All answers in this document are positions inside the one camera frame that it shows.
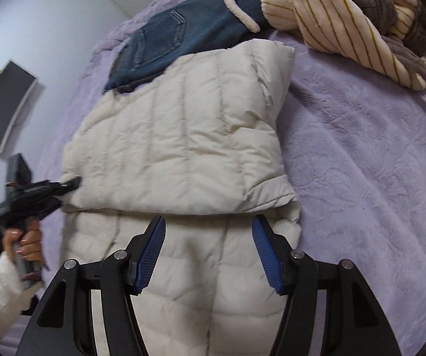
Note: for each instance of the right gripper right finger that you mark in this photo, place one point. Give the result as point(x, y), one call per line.
point(273, 251)

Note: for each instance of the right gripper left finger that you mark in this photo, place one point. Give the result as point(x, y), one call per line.
point(144, 251)

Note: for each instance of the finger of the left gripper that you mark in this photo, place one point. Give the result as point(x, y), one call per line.
point(63, 188)

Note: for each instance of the cream quilted puffer jacket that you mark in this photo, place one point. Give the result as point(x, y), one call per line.
point(198, 145)

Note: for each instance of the person's left hand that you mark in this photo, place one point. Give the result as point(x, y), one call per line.
point(26, 244)

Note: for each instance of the purple textured bedspread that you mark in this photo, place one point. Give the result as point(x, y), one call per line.
point(354, 147)

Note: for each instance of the blue denim jeans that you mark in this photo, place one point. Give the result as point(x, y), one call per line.
point(190, 27)

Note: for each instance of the brown striped plush robe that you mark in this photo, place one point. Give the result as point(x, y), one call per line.
point(387, 36)

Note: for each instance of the black camera box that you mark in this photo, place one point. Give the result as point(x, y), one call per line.
point(18, 174)

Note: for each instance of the grey wall-mounted panel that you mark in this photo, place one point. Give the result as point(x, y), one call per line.
point(16, 84)

